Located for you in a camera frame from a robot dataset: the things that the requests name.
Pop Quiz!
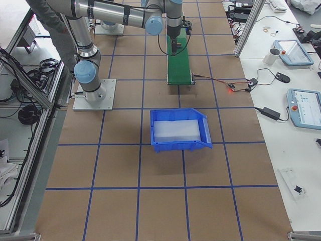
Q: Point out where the blue teach pendant near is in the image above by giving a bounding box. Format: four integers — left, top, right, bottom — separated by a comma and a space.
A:
287, 88, 320, 130

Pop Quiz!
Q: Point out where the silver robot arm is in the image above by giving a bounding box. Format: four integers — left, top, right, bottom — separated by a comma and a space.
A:
27, 1, 186, 59
100, 20, 117, 29

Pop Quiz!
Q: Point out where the white mug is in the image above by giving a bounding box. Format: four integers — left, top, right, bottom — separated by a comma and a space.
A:
263, 48, 280, 66

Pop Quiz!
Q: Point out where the red black wire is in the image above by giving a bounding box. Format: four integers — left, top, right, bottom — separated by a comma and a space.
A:
193, 73, 251, 93

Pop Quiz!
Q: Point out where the person in grey jacket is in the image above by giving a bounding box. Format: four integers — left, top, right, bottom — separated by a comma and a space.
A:
26, 0, 77, 73

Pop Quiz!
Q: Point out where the black power adapter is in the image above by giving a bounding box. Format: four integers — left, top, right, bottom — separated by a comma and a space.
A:
261, 107, 280, 120

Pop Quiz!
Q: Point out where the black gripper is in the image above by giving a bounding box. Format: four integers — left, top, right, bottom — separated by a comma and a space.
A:
167, 25, 181, 56

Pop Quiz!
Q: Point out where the large black power brick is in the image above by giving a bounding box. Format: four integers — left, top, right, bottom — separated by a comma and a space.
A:
233, 13, 249, 23

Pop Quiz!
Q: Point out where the clear plastic bag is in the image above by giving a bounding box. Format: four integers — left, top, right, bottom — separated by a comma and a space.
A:
277, 168, 307, 201

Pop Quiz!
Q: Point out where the black computer mouse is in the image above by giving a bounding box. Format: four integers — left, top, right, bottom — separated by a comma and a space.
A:
275, 72, 290, 83

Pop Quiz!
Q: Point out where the green conveyor belt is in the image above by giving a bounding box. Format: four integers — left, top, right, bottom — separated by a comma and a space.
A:
167, 29, 195, 85

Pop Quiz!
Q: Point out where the blue teach pendant far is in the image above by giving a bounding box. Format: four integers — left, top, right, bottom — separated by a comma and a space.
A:
273, 40, 314, 66

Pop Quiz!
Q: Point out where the white foam pad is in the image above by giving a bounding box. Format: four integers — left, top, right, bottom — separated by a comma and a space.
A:
153, 119, 201, 142

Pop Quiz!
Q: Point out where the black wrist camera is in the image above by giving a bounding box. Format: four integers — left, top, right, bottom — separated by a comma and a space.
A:
181, 20, 192, 35

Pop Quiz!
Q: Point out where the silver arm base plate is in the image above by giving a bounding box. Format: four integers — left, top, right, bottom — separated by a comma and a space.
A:
94, 22, 124, 35
73, 79, 116, 111

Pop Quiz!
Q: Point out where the blue teach pendant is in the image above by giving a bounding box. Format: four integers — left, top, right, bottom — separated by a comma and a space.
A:
287, 88, 320, 130
273, 40, 314, 66

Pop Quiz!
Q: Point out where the blue plastic bin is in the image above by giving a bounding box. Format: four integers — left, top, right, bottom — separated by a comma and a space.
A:
150, 108, 213, 153

